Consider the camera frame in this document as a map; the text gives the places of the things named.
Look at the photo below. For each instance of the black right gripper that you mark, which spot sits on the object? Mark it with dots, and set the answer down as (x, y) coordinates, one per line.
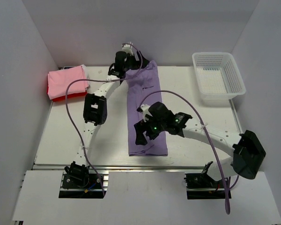
(141, 127)

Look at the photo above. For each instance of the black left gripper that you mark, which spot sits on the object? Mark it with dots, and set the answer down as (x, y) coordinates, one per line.
(137, 63)

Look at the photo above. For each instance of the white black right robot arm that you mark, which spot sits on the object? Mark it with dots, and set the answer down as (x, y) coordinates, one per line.
(245, 151)

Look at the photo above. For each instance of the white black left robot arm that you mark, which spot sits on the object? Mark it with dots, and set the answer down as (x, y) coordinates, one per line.
(94, 116)

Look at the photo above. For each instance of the white folded t-shirt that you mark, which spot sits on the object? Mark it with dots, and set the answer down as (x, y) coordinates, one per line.
(86, 73)

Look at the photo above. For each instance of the white plastic basket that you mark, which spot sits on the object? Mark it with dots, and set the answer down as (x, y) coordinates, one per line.
(218, 77)

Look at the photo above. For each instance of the red folded t-shirt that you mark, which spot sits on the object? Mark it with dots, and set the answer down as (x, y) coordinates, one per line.
(57, 94)

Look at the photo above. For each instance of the pink folded t-shirt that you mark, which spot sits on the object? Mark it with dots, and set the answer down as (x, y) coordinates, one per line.
(62, 78)

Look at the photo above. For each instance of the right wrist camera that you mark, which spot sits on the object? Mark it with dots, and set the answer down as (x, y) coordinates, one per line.
(144, 110)

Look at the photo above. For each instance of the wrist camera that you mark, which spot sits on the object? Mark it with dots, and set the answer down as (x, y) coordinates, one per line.
(144, 110)
(128, 47)

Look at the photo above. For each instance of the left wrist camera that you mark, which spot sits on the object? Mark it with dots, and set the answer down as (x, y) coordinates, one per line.
(128, 47)

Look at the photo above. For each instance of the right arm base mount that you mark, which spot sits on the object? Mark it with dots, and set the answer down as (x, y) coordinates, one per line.
(201, 187)

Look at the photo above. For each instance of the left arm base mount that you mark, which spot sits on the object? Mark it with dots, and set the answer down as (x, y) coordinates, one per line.
(90, 189)

